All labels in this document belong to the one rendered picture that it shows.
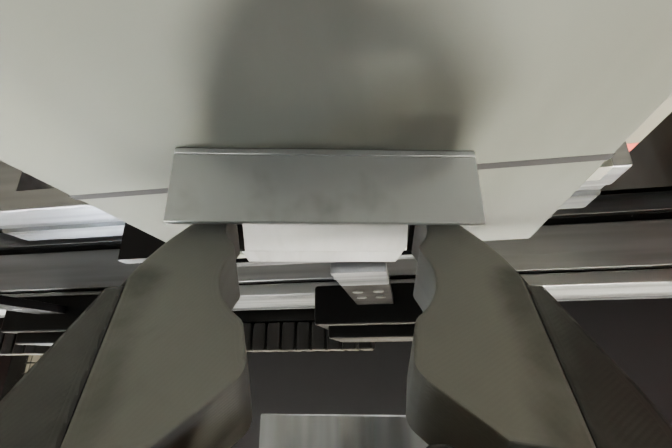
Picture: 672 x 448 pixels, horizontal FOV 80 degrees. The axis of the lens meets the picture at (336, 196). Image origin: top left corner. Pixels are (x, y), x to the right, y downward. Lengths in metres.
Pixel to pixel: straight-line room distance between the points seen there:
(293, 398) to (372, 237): 0.58
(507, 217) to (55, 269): 0.56
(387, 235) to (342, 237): 0.02
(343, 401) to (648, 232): 0.49
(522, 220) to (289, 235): 0.10
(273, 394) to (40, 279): 0.39
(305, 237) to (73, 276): 0.46
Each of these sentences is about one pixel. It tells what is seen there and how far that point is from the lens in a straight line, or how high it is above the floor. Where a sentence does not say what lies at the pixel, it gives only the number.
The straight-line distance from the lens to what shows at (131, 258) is 0.27.
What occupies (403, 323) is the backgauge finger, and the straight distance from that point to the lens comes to 0.40.
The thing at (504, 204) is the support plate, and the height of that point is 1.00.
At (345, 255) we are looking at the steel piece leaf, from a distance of 0.22.
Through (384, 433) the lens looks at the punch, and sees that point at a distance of 0.23.
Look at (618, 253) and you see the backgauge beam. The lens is 0.51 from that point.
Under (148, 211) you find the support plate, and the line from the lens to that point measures 0.18.
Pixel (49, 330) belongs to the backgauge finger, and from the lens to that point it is 0.55.
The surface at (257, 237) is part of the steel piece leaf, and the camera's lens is 0.19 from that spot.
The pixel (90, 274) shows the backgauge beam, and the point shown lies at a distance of 0.60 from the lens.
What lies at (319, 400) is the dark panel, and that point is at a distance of 0.74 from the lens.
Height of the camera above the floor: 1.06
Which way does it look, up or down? 22 degrees down
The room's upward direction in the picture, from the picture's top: 179 degrees clockwise
